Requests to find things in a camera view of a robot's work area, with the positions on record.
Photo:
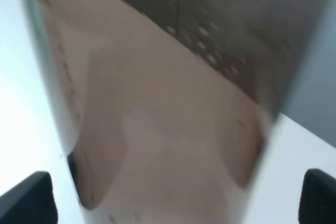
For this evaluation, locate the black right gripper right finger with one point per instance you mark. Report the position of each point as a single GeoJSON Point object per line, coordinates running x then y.
{"type": "Point", "coordinates": [317, 201]}

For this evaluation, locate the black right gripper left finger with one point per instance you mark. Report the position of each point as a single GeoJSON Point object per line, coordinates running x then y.
{"type": "Point", "coordinates": [30, 201]}

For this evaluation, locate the smoky transparent water bottle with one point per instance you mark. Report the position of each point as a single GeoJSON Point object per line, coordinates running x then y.
{"type": "Point", "coordinates": [164, 107]}

